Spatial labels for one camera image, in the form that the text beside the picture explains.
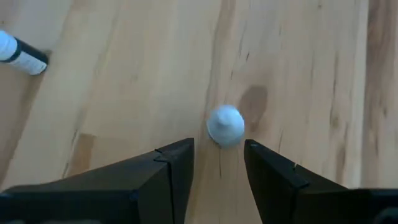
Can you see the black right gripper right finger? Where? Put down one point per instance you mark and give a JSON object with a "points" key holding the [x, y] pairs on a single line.
{"points": [[295, 202]]}

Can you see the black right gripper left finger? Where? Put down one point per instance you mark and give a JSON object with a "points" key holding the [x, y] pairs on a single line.
{"points": [[109, 199]]}

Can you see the small dark bottle white cap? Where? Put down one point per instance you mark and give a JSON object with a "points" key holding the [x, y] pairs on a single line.
{"points": [[225, 126]]}

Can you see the small bottle green label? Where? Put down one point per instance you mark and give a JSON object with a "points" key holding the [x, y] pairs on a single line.
{"points": [[28, 60]]}

